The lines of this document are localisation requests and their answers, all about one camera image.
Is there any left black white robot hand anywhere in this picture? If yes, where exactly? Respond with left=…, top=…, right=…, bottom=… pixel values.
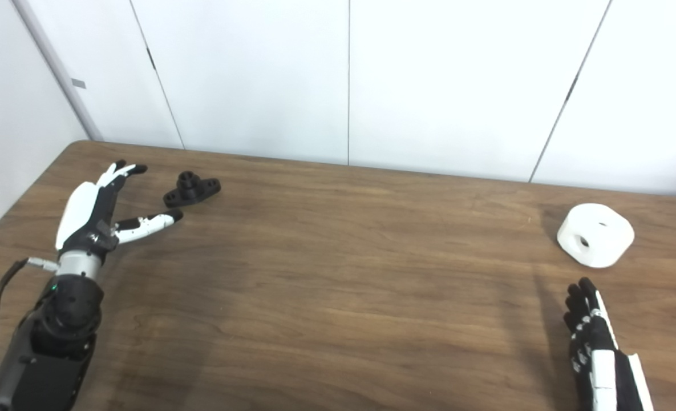
left=55, top=160, right=184, bottom=266

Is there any black flanged holder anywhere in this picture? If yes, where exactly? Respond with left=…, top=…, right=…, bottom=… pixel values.
left=163, top=171, right=222, bottom=208

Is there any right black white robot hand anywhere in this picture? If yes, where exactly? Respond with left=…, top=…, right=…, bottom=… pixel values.
left=563, top=277, right=655, bottom=411

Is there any round white piece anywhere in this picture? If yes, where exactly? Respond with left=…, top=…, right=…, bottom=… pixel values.
left=556, top=203, right=635, bottom=268

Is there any grey wall corner strip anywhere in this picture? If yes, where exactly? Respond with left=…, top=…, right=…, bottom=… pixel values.
left=11, top=0, right=104, bottom=142

